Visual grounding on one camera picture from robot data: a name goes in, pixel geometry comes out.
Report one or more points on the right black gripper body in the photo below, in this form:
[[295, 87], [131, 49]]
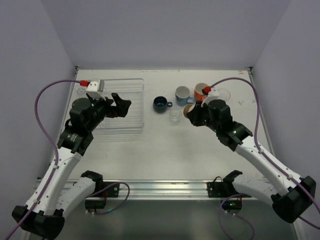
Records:
[[197, 115]]

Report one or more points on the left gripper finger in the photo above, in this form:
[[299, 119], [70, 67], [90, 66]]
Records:
[[122, 110], [117, 99]]

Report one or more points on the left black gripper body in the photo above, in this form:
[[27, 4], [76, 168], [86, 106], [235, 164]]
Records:
[[108, 106]]

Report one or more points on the beige bottomed cup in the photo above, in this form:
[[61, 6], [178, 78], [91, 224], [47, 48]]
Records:
[[187, 109]]

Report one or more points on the orange mug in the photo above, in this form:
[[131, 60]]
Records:
[[198, 91]]

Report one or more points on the light blue floral mug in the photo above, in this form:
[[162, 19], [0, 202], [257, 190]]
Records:
[[183, 96]]

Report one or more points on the clear glass with sticker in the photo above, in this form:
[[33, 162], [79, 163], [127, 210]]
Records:
[[224, 94]]

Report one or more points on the dark blue squat mug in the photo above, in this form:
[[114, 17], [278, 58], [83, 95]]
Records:
[[161, 104]]

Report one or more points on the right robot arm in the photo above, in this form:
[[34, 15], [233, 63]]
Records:
[[288, 193]]

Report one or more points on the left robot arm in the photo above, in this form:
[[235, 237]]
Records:
[[45, 212]]

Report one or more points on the white wire dish rack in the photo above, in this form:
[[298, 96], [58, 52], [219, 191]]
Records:
[[79, 113]]

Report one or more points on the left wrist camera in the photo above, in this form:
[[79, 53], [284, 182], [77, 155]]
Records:
[[95, 89]]

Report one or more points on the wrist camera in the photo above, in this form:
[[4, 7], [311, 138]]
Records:
[[95, 89], [210, 94]]

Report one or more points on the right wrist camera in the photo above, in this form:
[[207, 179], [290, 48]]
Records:
[[210, 94]]

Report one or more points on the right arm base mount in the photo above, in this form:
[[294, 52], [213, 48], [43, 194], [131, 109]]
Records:
[[223, 188]]

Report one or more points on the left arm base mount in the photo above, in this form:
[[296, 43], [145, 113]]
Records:
[[98, 199]]

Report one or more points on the aluminium mounting rail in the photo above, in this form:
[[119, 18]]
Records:
[[190, 189]]

